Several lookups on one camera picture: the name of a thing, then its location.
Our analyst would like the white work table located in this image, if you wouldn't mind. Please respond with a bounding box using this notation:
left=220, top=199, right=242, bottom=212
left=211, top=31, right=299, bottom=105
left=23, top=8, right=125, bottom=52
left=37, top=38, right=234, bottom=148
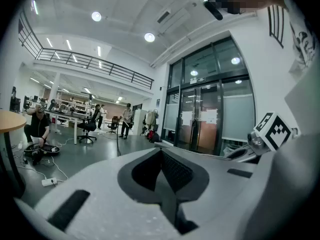
left=44, top=109, right=95, bottom=145

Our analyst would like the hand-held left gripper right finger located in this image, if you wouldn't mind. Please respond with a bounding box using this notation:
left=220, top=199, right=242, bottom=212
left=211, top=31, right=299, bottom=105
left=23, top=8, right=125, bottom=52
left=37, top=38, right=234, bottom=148
left=161, top=150, right=195, bottom=194

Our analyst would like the clothes rack with coats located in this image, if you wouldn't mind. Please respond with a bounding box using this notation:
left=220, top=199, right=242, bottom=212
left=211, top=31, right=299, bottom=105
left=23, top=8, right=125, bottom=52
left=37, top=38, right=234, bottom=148
left=141, top=109, right=160, bottom=144

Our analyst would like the open black case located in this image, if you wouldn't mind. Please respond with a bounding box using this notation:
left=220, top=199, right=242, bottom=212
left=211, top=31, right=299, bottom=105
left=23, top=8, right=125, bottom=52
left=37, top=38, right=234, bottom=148
left=23, top=143, right=61, bottom=158

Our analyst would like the black office chair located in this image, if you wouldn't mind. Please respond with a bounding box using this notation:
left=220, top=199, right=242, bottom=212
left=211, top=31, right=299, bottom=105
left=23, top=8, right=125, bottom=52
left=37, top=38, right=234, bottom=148
left=76, top=108, right=99, bottom=144

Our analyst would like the ceiling air conditioner unit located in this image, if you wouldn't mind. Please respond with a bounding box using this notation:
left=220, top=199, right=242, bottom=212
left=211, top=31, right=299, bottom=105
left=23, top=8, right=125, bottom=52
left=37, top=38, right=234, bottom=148
left=156, top=7, right=192, bottom=35

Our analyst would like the glass entrance door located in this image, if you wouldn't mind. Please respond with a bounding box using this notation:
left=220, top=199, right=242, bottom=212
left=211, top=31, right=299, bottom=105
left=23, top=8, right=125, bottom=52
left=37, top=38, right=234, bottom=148
left=161, top=35, right=256, bottom=158

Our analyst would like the black balcony railing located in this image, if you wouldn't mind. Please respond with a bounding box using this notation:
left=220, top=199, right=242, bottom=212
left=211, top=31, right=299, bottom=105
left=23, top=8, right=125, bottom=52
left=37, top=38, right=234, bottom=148
left=18, top=8, right=155, bottom=90

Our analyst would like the round wooden table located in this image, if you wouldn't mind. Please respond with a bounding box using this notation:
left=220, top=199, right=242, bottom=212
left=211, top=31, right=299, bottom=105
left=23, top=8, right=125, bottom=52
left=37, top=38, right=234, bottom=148
left=0, top=109, right=28, bottom=199

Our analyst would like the white cabinet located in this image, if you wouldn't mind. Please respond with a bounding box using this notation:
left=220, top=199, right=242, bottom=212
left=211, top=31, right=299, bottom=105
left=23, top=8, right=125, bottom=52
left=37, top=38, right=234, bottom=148
left=133, top=108, right=147, bottom=136

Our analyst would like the white power strip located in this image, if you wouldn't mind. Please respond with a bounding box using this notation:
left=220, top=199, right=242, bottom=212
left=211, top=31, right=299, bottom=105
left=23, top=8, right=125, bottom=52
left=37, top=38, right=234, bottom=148
left=41, top=177, right=59, bottom=187

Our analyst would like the black head-worn camera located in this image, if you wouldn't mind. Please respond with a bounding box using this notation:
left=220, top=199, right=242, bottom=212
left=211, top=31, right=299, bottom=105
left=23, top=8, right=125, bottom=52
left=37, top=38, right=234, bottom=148
left=203, top=0, right=224, bottom=22

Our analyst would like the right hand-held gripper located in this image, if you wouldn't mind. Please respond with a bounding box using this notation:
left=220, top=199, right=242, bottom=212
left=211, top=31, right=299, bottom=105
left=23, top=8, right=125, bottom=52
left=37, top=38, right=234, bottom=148
left=226, top=112, right=293, bottom=163

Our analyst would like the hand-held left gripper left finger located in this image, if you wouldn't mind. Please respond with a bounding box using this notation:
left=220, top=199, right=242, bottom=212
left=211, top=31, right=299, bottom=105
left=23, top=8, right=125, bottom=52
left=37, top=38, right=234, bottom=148
left=131, top=150, right=163, bottom=192

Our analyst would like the brown office chair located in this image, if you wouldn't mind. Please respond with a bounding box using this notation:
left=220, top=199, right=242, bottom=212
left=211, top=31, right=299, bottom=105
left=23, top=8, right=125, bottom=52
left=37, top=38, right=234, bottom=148
left=106, top=115, right=120, bottom=135

